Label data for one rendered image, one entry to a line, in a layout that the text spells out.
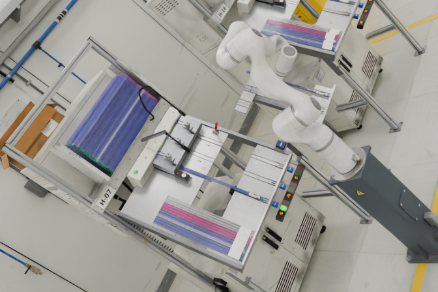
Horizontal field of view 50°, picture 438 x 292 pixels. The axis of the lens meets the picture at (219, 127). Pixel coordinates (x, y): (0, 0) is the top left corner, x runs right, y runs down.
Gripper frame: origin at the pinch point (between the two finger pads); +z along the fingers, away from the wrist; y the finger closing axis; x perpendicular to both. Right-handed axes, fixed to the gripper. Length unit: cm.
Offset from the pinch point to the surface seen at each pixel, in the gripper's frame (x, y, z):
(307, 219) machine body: 52, 33, 70
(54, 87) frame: -104, 55, 1
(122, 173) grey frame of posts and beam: -56, 73, 27
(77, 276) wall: -86, 109, 184
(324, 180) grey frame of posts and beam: 47, 24, 31
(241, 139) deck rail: -5.9, 26.0, 22.8
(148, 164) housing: -46, 63, 23
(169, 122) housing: -47, 35, 23
